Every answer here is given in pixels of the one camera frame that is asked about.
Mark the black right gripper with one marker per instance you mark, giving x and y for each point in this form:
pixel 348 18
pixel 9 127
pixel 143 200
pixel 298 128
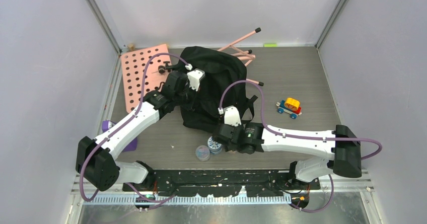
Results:
pixel 229 148

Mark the aluminium frame rail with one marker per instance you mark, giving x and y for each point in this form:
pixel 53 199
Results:
pixel 329 187

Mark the black backpack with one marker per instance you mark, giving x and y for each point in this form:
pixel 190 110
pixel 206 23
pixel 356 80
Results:
pixel 221 69

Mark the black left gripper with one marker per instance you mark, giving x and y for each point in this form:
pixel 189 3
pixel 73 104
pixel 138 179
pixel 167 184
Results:
pixel 187 86

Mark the clear jar of beads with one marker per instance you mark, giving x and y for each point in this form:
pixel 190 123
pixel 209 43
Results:
pixel 202 152

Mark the blue patterned lid jar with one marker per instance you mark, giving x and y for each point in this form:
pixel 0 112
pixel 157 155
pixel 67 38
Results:
pixel 214 147

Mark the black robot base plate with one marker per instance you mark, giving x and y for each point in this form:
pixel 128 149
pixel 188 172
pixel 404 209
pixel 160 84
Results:
pixel 221 183

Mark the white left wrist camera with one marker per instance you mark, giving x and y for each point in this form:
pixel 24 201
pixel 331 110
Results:
pixel 195 76

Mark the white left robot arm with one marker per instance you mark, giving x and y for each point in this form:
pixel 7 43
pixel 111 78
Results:
pixel 97 157

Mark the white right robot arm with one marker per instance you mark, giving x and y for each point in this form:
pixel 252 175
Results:
pixel 332 151

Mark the colourful toy block car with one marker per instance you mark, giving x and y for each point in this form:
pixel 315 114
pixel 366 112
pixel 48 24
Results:
pixel 290 106

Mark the pink stand with black feet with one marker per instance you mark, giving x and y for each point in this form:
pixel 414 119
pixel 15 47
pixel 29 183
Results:
pixel 247 56

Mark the pink perforated board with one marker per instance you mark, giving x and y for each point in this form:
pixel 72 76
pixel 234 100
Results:
pixel 133 67

